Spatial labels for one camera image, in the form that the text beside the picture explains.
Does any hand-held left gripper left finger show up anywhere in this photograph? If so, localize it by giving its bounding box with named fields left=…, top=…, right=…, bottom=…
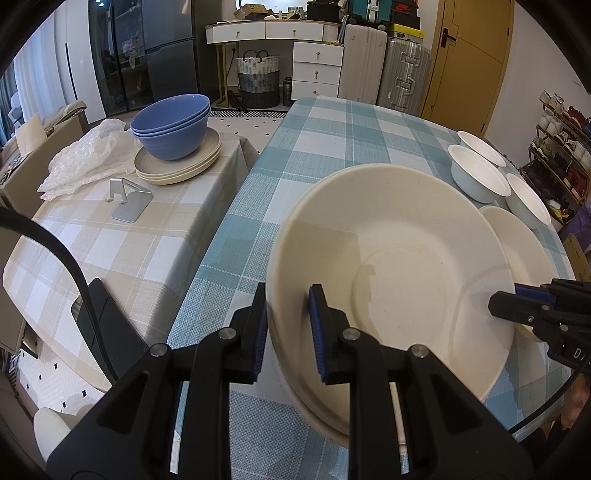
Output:
left=46, top=284, right=271, bottom=480

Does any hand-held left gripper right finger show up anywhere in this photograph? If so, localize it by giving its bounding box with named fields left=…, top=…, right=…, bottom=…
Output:
left=308, top=284, right=546, bottom=480

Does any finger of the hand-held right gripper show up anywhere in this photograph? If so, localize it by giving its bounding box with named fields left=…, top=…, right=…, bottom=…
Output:
left=488, top=290, right=553, bottom=330
left=515, top=278, right=591, bottom=308

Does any large cream plate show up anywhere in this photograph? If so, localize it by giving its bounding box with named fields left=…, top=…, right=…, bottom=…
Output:
left=478, top=205, right=561, bottom=343
left=277, top=364, right=352, bottom=450
left=266, top=164, right=517, bottom=407

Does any white bowl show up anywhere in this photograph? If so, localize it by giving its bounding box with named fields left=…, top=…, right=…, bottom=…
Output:
left=505, top=173, right=552, bottom=230
left=448, top=144, right=512, bottom=204
left=457, top=131, right=508, bottom=168

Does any large cardboard box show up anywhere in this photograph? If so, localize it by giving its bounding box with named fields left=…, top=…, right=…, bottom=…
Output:
left=561, top=233, right=591, bottom=283

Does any purple bag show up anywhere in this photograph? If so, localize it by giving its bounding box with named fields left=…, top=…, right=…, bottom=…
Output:
left=556, top=210, right=591, bottom=241

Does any collection of shelved shoes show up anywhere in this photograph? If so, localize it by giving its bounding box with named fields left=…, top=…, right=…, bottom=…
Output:
left=522, top=91, right=591, bottom=220

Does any beige plaid tablecloth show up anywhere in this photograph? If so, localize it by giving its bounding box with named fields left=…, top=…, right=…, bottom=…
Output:
left=2, top=115, right=259, bottom=393

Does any beige plate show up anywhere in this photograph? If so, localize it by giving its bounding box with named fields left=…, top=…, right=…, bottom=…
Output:
left=135, top=138, right=222, bottom=182
left=134, top=127, right=222, bottom=175
left=137, top=145, right=221, bottom=186

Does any gold metal shoe rack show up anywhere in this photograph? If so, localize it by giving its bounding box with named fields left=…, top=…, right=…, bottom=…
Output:
left=519, top=90, right=591, bottom=222

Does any silver phone stand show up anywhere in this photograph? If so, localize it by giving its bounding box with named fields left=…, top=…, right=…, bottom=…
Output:
left=108, top=178, right=153, bottom=223

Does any blue bowl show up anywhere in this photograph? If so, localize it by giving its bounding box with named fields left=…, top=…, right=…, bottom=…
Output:
left=130, top=93, right=212, bottom=131
left=134, top=114, right=211, bottom=161
left=131, top=108, right=212, bottom=138

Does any white stool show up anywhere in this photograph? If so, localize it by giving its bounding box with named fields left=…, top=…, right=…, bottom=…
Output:
left=32, top=406, right=95, bottom=462

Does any yellow wooden door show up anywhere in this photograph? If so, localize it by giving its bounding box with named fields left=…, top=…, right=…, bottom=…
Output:
left=418, top=0, right=515, bottom=137

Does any clear plastic bag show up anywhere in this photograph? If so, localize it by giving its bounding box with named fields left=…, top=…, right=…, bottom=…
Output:
left=37, top=119, right=145, bottom=200

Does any silver suitcase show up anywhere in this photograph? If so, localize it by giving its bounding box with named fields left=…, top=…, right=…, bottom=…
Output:
left=376, top=36, right=432, bottom=117

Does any woven laundry basket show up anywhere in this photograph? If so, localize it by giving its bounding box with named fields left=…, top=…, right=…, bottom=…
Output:
left=236, top=50, right=281, bottom=109

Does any white suitcase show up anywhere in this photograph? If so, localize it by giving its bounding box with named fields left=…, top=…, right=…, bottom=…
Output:
left=339, top=23, right=387, bottom=104

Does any dark grey refrigerator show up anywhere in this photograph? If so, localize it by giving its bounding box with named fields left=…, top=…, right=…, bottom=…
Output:
left=88, top=0, right=220, bottom=118

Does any stack of shoe boxes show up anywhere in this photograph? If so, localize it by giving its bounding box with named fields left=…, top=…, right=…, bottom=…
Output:
left=388, top=0, right=426, bottom=40

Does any beige chair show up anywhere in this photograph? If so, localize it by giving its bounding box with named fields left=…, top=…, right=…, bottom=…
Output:
left=0, top=102, right=89, bottom=213

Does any white vanity desk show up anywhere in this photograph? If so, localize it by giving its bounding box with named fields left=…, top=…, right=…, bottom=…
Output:
left=205, top=19, right=342, bottom=100

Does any black bag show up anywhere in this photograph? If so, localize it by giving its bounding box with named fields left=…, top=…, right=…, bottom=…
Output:
left=306, top=1, right=342, bottom=22

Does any green suitcase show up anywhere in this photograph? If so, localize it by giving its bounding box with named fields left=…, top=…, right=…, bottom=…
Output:
left=346, top=0, right=393, bottom=26

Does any black cable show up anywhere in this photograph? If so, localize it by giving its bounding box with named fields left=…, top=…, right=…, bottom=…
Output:
left=0, top=207, right=122, bottom=393
left=508, top=364, right=588, bottom=435

